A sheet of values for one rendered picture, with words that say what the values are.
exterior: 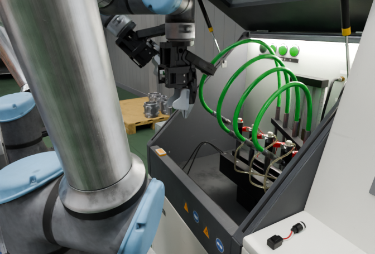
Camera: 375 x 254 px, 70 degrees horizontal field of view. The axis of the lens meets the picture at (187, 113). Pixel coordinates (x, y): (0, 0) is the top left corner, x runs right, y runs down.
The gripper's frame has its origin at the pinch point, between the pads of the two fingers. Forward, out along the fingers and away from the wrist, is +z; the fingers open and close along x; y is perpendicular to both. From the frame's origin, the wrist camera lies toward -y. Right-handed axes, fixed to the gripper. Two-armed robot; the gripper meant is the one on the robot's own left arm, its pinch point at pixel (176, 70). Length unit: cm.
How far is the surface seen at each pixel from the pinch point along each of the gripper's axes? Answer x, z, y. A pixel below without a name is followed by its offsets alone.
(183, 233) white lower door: -7, 44, 41
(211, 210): 14.3, 34.3, 25.9
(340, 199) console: 34, 48, 1
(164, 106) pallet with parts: -320, 61, -15
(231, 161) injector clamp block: -6.2, 39.8, 8.9
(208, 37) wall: -267, 33, -124
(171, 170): -11.7, 25.7, 26.8
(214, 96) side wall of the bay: -37.2, 27.0, -12.1
